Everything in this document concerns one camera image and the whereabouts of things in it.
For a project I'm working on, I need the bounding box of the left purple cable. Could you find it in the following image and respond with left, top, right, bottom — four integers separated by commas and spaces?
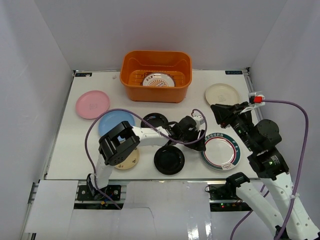
84, 108, 208, 210

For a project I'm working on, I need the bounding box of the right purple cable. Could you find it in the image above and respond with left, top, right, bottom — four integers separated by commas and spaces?
229, 97, 310, 240

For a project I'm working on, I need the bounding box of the black plate upper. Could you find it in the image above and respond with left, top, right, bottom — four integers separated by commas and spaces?
143, 112, 169, 129

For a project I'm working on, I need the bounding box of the orange plastic bin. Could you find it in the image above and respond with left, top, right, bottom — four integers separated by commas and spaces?
120, 50, 192, 103

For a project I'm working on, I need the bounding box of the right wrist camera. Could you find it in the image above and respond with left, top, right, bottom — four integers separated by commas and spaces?
240, 91, 266, 114

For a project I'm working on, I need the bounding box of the corner label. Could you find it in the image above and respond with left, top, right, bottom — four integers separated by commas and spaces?
225, 70, 243, 75
74, 72, 92, 77

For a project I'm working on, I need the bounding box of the cream bear plate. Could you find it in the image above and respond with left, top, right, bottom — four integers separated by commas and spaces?
205, 83, 241, 105

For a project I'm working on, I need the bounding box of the black plate lower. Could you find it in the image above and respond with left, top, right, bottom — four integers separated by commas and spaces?
153, 146, 185, 176

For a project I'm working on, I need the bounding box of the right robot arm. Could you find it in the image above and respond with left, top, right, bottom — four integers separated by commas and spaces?
210, 102, 320, 240

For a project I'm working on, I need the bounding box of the blue plate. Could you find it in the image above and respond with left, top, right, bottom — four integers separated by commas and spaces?
98, 110, 135, 137

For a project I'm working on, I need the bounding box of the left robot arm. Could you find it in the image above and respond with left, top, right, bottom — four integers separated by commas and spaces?
86, 115, 208, 200

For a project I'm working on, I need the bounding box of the green rimmed white plate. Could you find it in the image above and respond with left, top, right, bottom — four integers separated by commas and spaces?
200, 132, 241, 171

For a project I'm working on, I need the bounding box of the yellow floral plate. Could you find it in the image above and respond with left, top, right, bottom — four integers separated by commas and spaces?
115, 147, 140, 170

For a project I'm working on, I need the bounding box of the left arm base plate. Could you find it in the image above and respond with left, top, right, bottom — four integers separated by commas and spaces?
76, 185, 122, 201

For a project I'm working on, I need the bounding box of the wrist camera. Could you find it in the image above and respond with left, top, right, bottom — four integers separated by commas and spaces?
240, 91, 266, 114
191, 113, 205, 131

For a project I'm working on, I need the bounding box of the pink plate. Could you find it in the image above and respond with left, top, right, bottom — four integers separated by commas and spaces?
75, 90, 110, 120

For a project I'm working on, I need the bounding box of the black plate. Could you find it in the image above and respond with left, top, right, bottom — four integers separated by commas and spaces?
153, 146, 185, 176
143, 112, 169, 129

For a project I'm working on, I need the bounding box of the right corner label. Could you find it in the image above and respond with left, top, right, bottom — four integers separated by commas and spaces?
225, 70, 243, 75

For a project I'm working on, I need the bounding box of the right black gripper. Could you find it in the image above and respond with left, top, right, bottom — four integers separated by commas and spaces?
209, 101, 257, 152

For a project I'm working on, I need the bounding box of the purple cable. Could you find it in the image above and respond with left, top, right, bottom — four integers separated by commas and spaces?
229, 97, 310, 240
84, 108, 208, 210

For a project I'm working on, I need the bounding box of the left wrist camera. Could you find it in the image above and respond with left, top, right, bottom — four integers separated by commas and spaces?
191, 113, 205, 131

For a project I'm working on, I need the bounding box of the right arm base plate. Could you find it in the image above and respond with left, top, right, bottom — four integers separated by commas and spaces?
204, 184, 243, 202

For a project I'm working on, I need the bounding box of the orange sunburst patterned plate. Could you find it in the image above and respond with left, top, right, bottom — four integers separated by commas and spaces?
142, 73, 176, 87

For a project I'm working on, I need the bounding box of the left corner label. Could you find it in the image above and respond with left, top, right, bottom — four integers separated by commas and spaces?
74, 72, 92, 77

